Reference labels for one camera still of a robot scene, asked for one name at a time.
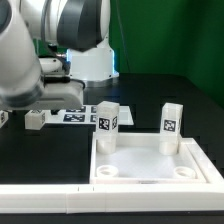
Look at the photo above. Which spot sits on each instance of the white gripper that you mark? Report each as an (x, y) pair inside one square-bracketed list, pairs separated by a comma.
[(59, 96)]

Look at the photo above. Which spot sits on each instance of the white square table top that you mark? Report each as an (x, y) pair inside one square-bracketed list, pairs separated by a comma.
[(137, 160)]

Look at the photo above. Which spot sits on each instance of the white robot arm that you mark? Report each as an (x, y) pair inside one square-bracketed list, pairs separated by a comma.
[(25, 81)]

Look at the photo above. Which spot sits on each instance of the white base tag plate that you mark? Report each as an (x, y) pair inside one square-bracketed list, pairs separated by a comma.
[(86, 115)]

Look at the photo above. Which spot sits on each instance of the white L-shaped obstacle fence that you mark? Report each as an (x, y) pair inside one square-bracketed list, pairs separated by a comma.
[(81, 198)]

